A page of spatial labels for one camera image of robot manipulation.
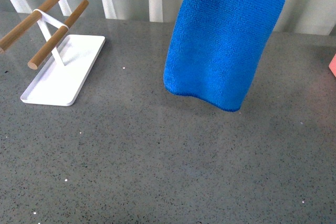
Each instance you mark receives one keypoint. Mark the blue microfiber cloth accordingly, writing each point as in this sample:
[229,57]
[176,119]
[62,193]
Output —
[216,46]

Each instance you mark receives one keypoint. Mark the white towel rack stand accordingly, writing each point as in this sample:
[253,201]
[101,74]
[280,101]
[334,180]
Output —
[64,61]

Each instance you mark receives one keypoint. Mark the pink box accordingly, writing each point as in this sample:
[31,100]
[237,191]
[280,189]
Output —
[332,65]

